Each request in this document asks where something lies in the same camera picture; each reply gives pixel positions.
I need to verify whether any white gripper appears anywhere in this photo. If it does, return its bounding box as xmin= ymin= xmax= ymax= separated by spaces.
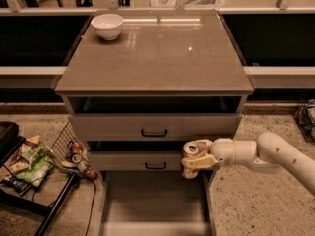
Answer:
xmin=182 ymin=139 xmax=235 ymax=169

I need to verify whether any orange soda can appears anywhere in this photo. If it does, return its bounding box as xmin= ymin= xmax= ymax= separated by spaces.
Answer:
xmin=181 ymin=142 xmax=200 ymax=179

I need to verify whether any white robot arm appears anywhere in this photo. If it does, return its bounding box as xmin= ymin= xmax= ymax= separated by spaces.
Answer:
xmin=181 ymin=132 xmax=315 ymax=195

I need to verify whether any open bottom drawer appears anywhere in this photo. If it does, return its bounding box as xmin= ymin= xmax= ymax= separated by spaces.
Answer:
xmin=99 ymin=171 xmax=217 ymax=236

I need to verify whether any grey drawer cabinet with counter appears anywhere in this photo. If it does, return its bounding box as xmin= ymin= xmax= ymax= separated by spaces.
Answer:
xmin=54 ymin=9 xmax=255 ymax=236

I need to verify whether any red can in basket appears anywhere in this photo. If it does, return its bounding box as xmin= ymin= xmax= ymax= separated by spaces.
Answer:
xmin=71 ymin=143 xmax=83 ymax=155

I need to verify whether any white ceramic bowl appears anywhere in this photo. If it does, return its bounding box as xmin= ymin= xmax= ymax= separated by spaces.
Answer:
xmin=91 ymin=14 xmax=124 ymax=40

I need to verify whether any green snack bag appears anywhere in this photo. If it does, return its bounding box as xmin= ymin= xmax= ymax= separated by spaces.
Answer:
xmin=16 ymin=143 xmax=54 ymax=187

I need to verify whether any top drawer with black handle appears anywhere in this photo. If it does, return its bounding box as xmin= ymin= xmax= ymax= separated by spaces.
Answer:
xmin=69 ymin=114 xmax=242 ymax=142

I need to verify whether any drawer with black handle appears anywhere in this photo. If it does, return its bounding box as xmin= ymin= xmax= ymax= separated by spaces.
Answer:
xmin=69 ymin=114 xmax=242 ymax=142
xmin=87 ymin=151 xmax=182 ymax=171

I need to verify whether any middle drawer with black handle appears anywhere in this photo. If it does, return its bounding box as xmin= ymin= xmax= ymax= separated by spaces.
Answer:
xmin=87 ymin=151 xmax=182 ymax=171

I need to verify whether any wire basket at right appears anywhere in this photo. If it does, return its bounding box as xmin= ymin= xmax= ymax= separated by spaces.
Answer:
xmin=294 ymin=99 xmax=315 ymax=144

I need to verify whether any black cable on floor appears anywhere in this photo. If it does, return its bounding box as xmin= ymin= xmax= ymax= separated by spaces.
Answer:
xmin=84 ymin=178 xmax=98 ymax=236

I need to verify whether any wire mesh basket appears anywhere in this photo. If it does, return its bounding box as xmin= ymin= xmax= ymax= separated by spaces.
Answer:
xmin=50 ymin=123 xmax=90 ymax=178

